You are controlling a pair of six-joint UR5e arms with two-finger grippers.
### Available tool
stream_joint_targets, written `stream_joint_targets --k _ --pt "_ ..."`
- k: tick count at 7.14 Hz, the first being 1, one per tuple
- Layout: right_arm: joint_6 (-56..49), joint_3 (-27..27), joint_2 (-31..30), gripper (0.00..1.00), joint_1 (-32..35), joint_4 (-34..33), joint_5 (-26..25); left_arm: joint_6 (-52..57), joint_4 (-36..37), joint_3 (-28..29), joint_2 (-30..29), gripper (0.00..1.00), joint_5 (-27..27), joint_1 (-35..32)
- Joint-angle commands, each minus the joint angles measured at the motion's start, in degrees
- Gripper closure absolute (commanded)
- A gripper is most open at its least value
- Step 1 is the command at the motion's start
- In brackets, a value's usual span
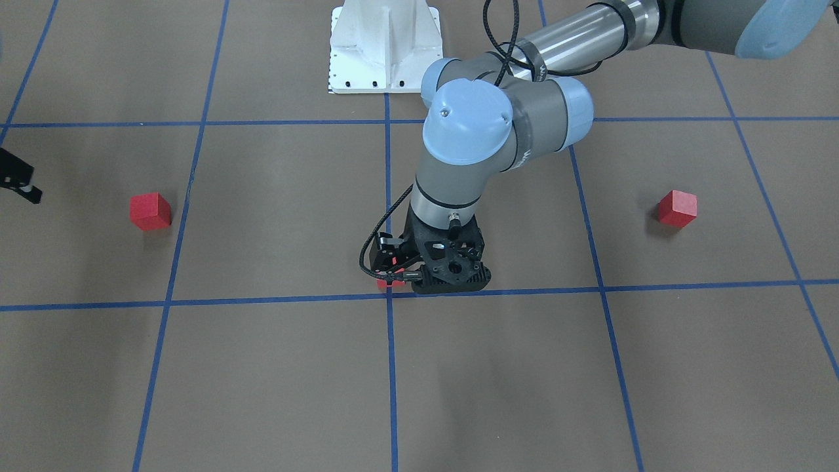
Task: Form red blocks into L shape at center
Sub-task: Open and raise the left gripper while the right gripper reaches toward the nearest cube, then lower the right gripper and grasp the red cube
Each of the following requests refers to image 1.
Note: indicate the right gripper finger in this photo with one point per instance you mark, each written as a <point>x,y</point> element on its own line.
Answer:
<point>16,175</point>

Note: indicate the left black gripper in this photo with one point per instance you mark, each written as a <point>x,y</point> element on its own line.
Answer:
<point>414,241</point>

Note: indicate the red block placed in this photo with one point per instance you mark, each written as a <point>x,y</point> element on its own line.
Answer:
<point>383,285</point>
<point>150,211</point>

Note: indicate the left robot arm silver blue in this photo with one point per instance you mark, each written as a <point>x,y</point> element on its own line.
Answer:
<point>524,99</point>

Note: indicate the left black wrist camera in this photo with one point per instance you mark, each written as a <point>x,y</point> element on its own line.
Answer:
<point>453,278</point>

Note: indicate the white central pedestal column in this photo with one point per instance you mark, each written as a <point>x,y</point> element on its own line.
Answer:
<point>382,46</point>

